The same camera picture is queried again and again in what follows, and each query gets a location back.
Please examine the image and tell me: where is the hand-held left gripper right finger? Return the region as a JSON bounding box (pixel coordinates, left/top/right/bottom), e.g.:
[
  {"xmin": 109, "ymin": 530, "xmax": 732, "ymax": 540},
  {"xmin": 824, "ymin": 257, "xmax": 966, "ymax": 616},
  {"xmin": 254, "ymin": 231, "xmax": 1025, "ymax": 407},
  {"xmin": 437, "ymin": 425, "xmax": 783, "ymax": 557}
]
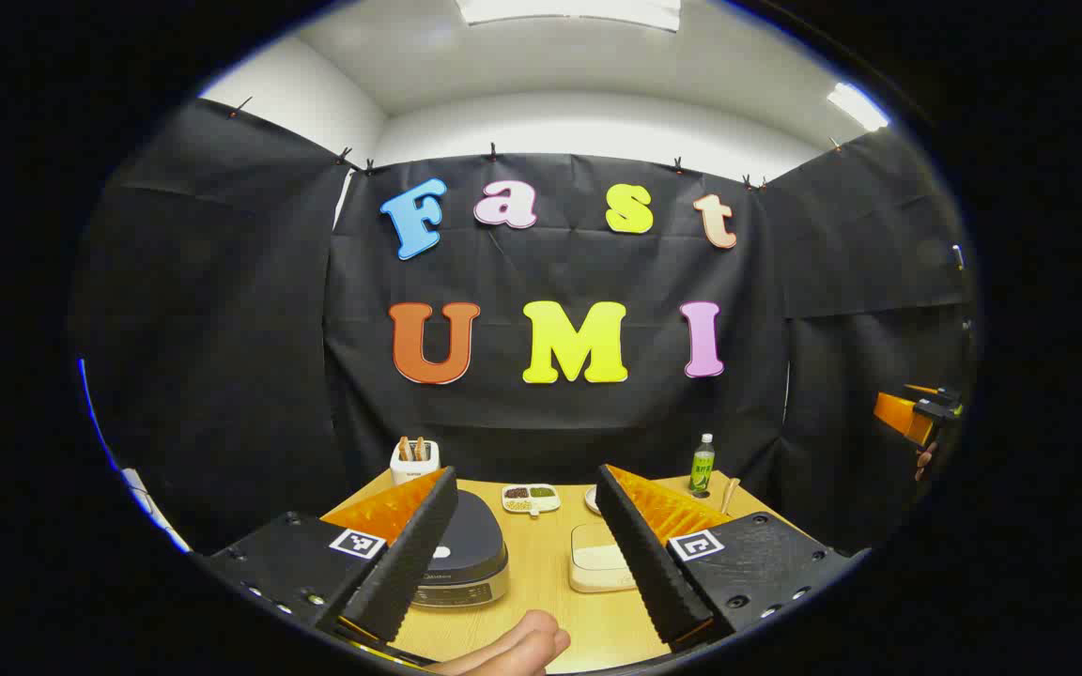
[{"xmin": 595, "ymin": 464, "xmax": 857, "ymax": 651}]

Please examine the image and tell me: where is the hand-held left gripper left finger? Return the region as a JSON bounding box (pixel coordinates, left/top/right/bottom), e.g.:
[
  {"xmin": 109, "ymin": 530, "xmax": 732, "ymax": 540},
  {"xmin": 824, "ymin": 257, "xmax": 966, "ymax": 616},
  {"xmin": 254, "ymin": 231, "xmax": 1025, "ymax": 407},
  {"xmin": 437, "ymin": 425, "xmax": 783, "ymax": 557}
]
[{"xmin": 206, "ymin": 467, "xmax": 459, "ymax": 649}]

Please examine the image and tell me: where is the clear tray of rice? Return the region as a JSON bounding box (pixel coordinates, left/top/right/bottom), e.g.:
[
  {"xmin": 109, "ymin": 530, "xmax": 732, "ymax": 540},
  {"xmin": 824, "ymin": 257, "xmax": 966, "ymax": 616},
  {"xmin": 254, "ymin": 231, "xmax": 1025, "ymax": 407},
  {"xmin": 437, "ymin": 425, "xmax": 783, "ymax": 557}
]
[{"xmin": 567, "ymin": 522, "xmax": 641, "ymax": 594}]

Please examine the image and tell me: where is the dark grey rice cooker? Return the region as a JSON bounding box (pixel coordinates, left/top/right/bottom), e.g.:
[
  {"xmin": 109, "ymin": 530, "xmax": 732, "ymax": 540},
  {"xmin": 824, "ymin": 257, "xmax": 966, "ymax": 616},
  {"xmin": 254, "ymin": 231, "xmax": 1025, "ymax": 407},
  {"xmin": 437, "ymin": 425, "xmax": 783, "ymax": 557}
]
[{"xmin": 410, "ymin": 488, "xmax": 510, "ymax": 609}]

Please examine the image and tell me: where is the white toaster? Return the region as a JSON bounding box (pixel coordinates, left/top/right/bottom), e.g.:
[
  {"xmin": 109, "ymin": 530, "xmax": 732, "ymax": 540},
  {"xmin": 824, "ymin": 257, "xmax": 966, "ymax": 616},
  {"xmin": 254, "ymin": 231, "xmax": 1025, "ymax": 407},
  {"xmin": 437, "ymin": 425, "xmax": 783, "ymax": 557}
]
[{"xmin": 390, "ymin": 437, "xmax": 441, "ymax": 486}]

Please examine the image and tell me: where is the green drink bottle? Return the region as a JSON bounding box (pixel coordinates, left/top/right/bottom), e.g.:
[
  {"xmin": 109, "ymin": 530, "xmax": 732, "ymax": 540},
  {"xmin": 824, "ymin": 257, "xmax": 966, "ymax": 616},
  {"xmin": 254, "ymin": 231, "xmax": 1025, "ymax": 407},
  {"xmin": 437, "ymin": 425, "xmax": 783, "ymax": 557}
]
[{"xmin": 689, "ymin": 433, "xmax": 717, "ymax": 497}]

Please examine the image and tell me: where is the white divided bean dish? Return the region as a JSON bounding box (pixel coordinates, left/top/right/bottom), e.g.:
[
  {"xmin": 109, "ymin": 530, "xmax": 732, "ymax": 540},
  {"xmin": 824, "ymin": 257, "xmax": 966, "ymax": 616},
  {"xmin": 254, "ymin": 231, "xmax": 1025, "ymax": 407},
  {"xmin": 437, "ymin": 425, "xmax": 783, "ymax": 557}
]
[{"xmin": 502, "ymin": 484, "xmax": 562, "ymax": 515}]

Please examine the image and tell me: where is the black backdrop cloth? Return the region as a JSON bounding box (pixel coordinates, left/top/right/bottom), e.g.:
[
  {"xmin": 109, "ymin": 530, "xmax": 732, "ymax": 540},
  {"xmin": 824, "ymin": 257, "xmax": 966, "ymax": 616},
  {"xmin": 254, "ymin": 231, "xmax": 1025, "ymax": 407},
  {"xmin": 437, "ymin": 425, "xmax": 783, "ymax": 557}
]
[{"xmin": 71, "ymin": 94, "xmax": 974, "ymax": 555}]

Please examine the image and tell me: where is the small ceiling light panel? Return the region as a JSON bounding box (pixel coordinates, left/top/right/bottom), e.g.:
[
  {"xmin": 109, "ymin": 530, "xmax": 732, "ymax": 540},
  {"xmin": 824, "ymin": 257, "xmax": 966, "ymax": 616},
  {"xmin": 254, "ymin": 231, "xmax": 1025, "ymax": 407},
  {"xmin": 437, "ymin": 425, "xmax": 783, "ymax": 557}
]
[{"xmin": 827, "ymin": 83, "xmax": 889, "ymax": 132}]

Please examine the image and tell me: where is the large ceiling light panel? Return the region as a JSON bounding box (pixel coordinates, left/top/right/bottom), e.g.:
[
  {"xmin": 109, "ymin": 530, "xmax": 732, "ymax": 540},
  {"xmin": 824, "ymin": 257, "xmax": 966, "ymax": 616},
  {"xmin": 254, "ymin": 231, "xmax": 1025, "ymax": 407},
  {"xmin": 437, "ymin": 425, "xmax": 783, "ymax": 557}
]
[{"xmin": 455, "ymin": 0, "xmax": 683, "ymax": 32}]

